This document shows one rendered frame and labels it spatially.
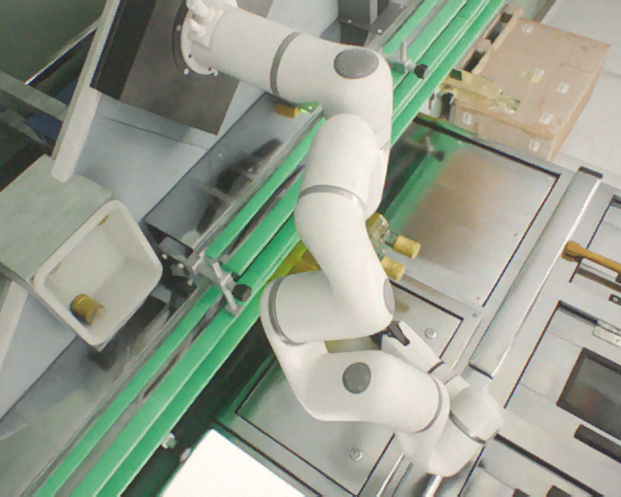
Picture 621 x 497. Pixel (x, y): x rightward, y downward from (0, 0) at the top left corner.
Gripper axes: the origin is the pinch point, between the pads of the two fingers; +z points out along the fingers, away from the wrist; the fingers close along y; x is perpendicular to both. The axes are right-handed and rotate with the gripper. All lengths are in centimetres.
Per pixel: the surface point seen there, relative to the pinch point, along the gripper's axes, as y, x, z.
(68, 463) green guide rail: 4, 54, 13
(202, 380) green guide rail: -3.4, 29.4, 13.0
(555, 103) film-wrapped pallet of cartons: -232, -310, 119
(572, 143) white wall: -307, -356, 113
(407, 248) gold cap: 1.6, -15.6, 5.3
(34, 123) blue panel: 13, 24, 77
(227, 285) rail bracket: 15.6, 17.7, 14.5
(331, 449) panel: -12.7, 18.8, -9.9
